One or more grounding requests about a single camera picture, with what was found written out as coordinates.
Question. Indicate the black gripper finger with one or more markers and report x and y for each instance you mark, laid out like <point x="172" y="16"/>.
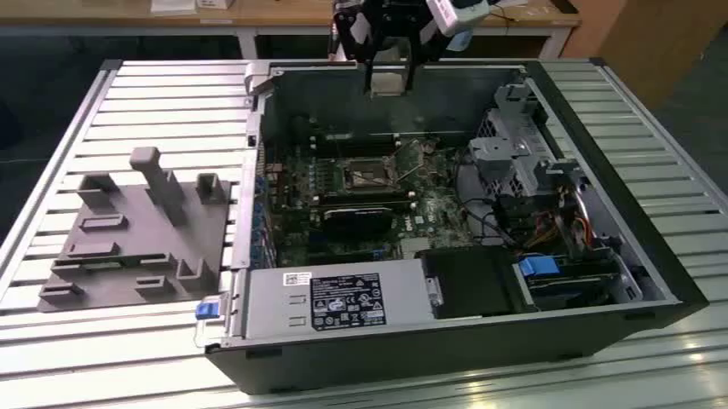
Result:
<point x="410" y="64"/>
<point x="371" y="72"/>

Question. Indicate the silver CPU plate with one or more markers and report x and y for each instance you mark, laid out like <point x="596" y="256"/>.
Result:
<point x="393" y="83"/>

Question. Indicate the black RAM slot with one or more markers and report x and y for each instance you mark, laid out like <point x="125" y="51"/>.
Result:
<point x="363" y="198"/>
<point x="352" y="145"/>

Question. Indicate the black drive cover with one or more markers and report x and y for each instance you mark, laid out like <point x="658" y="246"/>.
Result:
<point x="466" y="281"/>

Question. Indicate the metal disk bay cage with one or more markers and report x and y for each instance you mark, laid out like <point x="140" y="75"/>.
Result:
<point x="499" y="149"/>

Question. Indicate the white box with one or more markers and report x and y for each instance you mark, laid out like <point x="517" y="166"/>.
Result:
<point x="169" y="7"/>
<point x="212" y="3"/>

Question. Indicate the green motherboard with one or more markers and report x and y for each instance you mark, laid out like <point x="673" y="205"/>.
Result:
<point x="438" y="213"/>

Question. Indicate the silver chipset heatsink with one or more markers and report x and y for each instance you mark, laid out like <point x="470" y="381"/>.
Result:
<point x="415" y="246"/>

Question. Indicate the wooden cabinet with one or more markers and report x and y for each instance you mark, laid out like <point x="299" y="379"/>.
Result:
<point x="653" y="42"/>

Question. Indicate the wooden desk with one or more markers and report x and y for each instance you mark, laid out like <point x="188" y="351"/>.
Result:
<point x="113" y="19"/>

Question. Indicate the blue disk carrier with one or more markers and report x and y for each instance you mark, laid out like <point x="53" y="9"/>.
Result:
<point x="539" y="266"/>

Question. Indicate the gray parts rack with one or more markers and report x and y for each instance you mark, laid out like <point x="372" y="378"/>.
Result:
<point x="141" y="238"/>

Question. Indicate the silver power supply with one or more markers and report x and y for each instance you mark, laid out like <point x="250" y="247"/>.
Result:
<point x="272" y="307"/>

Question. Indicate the silver disk bay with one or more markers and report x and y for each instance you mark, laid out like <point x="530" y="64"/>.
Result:
<point x="574" y="281"/>

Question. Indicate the blue case latch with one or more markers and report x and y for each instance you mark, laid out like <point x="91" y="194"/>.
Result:
<point x="205" y="310"/>

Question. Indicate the green RAM stick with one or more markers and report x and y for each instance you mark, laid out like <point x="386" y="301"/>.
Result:
<point x="101" y="266"/>

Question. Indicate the black PC case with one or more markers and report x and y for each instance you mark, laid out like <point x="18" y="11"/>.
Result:
<point x="398" y="362"/>

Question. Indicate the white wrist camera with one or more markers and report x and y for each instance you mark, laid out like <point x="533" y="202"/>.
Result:
<point x="454" y="16"/>

